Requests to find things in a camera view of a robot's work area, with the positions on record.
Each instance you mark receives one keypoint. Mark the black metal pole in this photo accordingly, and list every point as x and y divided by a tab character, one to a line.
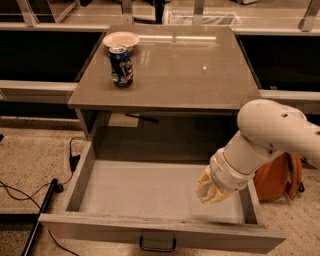
37	225

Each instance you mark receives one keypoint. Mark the white paper bowl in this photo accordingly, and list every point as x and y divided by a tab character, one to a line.
127	39

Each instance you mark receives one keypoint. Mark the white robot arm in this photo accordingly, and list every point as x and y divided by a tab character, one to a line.
266	129

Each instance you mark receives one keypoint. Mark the black power adapter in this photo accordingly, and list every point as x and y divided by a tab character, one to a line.
73	162

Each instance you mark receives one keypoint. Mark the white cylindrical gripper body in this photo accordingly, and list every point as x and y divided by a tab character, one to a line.
222	170

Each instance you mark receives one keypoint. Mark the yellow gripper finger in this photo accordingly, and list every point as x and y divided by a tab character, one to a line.
208	191

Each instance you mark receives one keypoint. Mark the metal window frame railing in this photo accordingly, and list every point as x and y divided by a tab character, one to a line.
36	90

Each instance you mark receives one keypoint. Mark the blue pepsi can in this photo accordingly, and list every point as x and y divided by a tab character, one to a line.
121	65

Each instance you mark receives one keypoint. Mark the grey top drawer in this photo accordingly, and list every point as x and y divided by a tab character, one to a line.
136	183

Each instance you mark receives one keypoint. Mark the orange backpack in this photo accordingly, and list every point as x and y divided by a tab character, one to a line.
280	177

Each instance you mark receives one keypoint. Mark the grey drawer cabinet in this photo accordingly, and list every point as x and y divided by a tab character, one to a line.
166	52

